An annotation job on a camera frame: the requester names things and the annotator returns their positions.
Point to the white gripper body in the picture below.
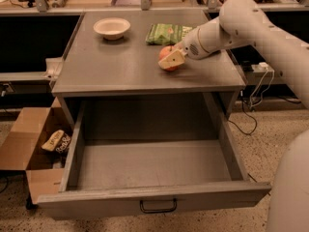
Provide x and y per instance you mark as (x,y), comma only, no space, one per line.
(191,44)

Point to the red apple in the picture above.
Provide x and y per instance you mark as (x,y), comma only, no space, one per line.
(166,50)

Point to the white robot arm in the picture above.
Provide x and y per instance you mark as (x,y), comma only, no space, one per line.
(240,23)

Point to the grey cabinet counter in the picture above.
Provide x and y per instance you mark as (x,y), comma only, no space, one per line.
(95,67)

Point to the grey open drawer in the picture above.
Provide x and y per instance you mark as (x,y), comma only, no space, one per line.
(123,152)

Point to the green chip bag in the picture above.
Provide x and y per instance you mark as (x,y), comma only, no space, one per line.
(167,34)

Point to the white power strip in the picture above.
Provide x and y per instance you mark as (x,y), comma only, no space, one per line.
(263,66)

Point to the white paper bowl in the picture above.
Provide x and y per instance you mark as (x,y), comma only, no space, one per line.
(112,28)

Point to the snack bag in box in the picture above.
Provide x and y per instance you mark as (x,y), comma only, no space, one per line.
(58,142)

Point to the brown cardboard box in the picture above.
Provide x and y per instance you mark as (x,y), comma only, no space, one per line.
(22,148)

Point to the black drawer handle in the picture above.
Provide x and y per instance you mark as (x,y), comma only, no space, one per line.
(158,206)

